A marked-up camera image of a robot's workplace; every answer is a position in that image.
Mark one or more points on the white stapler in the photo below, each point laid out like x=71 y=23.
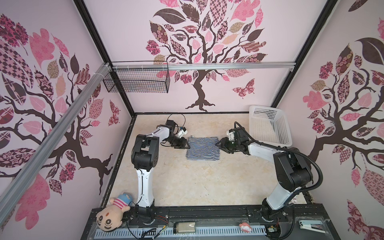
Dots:
x=312 y=225

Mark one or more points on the black right corner frame post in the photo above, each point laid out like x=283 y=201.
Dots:
x=317 y=29

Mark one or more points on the pink toy on rail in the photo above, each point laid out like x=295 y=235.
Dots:
x=245 y=227

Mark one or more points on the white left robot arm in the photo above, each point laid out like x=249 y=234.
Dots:
x=145 y=156

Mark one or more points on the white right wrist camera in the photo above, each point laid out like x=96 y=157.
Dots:
x=231 y=135

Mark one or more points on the aluminium rail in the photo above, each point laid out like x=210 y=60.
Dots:
x=22 y=181
x=220 y=66

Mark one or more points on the white plastic laundry basket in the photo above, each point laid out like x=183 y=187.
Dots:
x=270 y=126

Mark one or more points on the aluminium rail back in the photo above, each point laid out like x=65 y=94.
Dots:
x=220 y=66

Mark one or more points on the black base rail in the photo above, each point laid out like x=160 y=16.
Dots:
x=216 y=222

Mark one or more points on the aluminium rail left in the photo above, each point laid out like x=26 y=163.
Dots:
x=22 y=181

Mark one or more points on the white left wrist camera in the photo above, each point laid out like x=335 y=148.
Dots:
x=182 y=132

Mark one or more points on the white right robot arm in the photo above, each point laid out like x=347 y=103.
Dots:
x=293 y=171

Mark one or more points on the navy striped tank top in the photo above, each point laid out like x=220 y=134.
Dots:
x=203 y=149

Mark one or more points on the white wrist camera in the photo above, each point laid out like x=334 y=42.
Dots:
x=231 y=135
x=182 y=132

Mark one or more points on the plush doll striped shirt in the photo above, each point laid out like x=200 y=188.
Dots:
x=110 y=218

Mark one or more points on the beige box on rail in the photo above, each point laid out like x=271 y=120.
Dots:
x=185 y=228

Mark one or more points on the black corner frame post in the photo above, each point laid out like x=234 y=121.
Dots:
x=317 y=29
x=88 y=21

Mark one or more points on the black wire mesh basket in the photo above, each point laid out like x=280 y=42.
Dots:
x=138 y=77

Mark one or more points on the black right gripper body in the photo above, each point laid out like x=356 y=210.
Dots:
x=230 y=146

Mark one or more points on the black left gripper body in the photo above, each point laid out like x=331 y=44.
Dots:
x=176 y=142

